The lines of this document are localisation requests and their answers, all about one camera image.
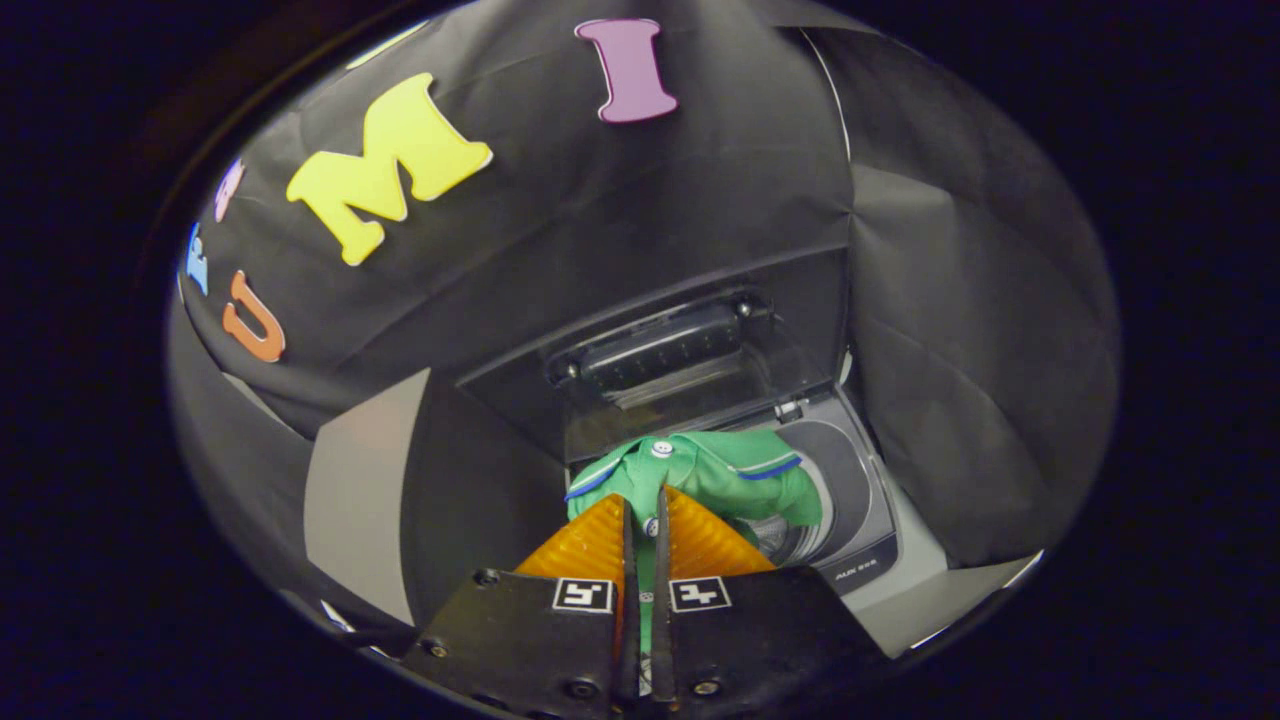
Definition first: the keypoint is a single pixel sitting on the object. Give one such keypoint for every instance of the green polo shirt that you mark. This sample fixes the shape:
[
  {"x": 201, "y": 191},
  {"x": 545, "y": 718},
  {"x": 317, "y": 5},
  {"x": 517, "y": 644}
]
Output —
[{"x": 720, "y": 470}]

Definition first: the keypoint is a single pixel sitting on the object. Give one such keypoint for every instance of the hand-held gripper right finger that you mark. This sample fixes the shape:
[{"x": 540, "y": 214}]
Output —
[{"x": 760, "y": 640}]

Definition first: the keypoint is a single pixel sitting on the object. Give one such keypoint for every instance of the black backdrop cloth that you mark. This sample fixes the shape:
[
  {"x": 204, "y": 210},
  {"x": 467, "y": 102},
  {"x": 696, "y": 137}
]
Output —
[{"x": 950, "y": 350}]

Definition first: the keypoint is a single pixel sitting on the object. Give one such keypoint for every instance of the grey cabinet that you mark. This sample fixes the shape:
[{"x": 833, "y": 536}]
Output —
[{"x": 365, "y": 490}]

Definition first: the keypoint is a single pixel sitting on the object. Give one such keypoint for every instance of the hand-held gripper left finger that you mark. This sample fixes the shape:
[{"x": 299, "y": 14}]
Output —
[{"x": 530, "y": 640}]

